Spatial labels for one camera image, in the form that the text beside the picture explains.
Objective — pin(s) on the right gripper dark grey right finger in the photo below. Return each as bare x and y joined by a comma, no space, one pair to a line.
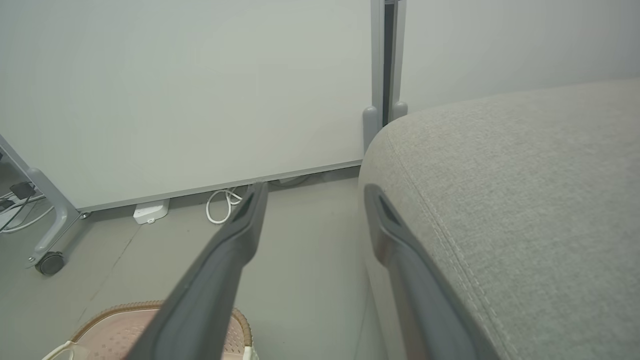
415,290

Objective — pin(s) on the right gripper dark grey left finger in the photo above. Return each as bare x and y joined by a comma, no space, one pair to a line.
210,280

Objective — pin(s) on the white perforated basket brown rim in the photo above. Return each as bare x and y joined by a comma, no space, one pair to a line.
107,332

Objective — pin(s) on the grey fabric sofa seat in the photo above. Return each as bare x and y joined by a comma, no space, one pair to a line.
525,200

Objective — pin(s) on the white power adapter box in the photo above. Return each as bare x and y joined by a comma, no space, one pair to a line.
151,211

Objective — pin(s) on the black caster wheel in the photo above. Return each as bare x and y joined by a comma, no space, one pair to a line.
50,263

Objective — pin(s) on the grey partition leg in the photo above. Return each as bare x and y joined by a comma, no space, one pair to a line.
50,200

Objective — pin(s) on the large white partition panel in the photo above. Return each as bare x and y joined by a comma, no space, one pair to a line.
175,90

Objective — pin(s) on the grey partition post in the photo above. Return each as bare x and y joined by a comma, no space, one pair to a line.
377,60
399,60

